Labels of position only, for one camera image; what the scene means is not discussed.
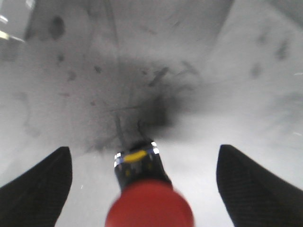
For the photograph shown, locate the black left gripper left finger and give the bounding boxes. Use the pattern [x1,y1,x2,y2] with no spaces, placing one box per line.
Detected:
[0,147,72,227]

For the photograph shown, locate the red mushroom push button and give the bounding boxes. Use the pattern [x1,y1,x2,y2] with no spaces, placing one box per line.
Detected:
[104,140,195,227]

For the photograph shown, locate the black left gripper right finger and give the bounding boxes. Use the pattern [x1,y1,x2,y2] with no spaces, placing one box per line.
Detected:
[216,144,303,227]

